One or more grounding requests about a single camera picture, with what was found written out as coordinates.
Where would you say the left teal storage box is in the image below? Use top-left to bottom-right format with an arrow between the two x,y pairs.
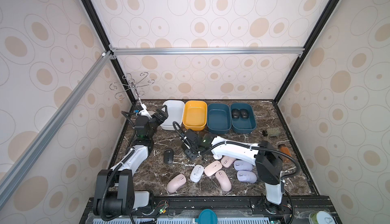
207,103 -> 232,135

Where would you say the yellow storage box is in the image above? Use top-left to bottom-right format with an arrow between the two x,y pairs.
183,100 -> 207,131

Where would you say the orange spice jar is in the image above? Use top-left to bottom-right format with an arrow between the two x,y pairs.
278,143 -> 291,157

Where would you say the metal wire hook stand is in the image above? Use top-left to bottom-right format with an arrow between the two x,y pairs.
109,72 -> 155,105

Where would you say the pink mouse lower right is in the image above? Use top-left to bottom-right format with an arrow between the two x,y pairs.
215,170 -> 232,192

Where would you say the pink mouse upper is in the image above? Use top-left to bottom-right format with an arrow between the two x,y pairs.
220,156 -> 236,168

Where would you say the black mouse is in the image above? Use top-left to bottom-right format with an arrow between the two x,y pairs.
163,148 -> 174,165
231,109 -> 241,119
240,109 -> 249,119

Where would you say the right teal storage box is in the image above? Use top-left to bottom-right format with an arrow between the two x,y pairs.
230,103 -> 257,134

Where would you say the purple mouse middle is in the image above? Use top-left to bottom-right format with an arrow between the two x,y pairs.
234,160 -> 253,171

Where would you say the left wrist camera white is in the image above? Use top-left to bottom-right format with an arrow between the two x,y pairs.
135,103 -> 152,119

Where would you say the white storage box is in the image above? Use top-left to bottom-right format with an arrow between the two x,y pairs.
161,100 -> 185,131

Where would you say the pink mouse middle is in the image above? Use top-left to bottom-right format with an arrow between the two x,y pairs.
204,161 -> 222,177

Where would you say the teal round lid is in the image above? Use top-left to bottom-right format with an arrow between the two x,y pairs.
195,209 -> 218,224

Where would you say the white mouse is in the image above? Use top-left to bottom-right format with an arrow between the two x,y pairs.
190,165 -> 204,183
213,155 -> 223,160

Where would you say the pink mouse lower left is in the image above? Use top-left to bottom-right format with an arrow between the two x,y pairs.
166,174 -> 187,193

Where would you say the purple mouse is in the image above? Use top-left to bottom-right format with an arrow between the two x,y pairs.
237,171 -> 258,183
234,160 -> 253,171

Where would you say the teal storage box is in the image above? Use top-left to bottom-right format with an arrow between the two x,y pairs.
207,103 -> 232,135
230,103 -> 257,134

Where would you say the pink mouse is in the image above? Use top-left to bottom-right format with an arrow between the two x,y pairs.
215,170 -> 232,192
204,161 -> 222,177
220,156 -> 236,168
166,174 -> 187,193

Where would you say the glass jar of green herbs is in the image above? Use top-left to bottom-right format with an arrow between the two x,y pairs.
262,128 -> 281,137

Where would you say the horizontal aluminium frame bar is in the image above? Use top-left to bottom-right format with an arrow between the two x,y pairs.
112,47 -> 305,55

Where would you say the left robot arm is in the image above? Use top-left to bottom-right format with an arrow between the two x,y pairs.
93,105 -> 169,222

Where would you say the purple mouse lower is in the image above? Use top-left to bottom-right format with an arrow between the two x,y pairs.
237,171 -> 258,183

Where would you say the left diagonal aluminium bar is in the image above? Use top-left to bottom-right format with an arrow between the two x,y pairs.
1,50 -> 113,208

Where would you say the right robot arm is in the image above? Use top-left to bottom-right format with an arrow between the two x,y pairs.
176,129 -> 301,205

